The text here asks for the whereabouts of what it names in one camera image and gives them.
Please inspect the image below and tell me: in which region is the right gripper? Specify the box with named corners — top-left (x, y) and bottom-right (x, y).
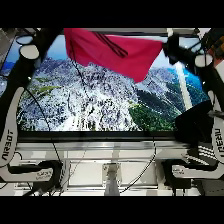
top-left (162, 33), bottom-right (184, 66)

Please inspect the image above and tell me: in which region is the red garment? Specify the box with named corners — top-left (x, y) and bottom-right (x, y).
top-left (63, 28), bottom-right (164, 84)

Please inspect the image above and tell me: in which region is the orange striped dark garment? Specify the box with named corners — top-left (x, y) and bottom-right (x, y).
top-left (208, 35), bottom-right (224, 60)

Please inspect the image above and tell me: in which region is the silver frame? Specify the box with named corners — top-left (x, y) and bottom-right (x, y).
top-left (0, 139), bottom-right (224, 197)

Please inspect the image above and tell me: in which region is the black cable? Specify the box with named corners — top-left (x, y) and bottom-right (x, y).
top-left (118, 131), bottom-right (158, 194)
top-left (22, 87), bottom-right (65, 168)

